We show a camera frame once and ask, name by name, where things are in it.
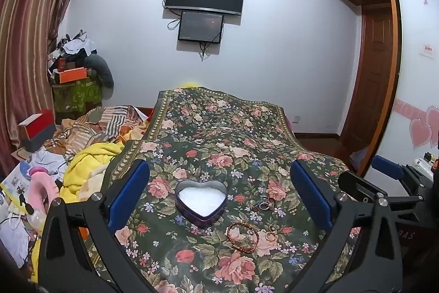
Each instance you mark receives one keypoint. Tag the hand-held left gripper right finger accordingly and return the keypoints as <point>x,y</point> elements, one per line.
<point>310,197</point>

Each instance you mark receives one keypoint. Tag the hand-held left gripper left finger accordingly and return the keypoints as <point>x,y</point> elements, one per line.
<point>128,197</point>

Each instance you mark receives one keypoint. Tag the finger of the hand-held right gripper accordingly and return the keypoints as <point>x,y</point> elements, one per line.
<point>360,184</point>
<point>389,166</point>

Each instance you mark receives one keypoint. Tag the purple heart-shaped tin box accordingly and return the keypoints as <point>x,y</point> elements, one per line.
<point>200,202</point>

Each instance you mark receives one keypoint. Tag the white plastic case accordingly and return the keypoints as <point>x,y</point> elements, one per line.
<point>423,161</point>

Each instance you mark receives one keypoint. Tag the pink heart stickers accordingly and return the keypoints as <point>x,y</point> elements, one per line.
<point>420,131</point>

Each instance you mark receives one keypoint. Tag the yellow blanket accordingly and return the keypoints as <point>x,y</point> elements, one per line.
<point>89,162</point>

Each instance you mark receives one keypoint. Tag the striped orange blanket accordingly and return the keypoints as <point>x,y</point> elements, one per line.
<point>99,123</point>

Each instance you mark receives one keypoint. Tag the pink plush toy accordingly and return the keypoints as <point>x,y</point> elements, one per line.
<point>43,186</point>

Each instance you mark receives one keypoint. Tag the brown wooden door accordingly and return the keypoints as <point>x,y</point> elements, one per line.
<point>372,73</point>

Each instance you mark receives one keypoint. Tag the white sliding wardrobe door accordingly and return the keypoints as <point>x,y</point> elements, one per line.
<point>415,73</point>

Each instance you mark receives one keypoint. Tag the floral green blanket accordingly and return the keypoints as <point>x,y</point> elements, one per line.
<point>212,128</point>

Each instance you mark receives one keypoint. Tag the red and grey box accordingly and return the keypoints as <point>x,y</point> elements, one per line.
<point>37,130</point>

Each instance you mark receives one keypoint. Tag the green cloth covered cabinet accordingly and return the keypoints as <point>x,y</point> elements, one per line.
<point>77,95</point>

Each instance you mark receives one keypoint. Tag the pile of white papers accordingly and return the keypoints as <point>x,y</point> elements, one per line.
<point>13,234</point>

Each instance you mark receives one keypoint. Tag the red white paper sticker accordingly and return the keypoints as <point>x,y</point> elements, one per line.
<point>427,50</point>

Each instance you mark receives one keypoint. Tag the orange box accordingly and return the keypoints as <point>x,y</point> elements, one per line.
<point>72,75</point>

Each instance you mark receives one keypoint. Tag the pile of clothes and papers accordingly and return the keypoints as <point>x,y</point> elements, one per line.
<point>73,46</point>

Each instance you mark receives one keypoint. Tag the small black monitor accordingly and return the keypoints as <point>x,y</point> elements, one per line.
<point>200,27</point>

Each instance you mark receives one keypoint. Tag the striped brown curtain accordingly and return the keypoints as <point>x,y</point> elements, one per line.
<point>31,21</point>

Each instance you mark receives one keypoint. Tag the white wall socket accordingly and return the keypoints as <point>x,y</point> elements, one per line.
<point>296,119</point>

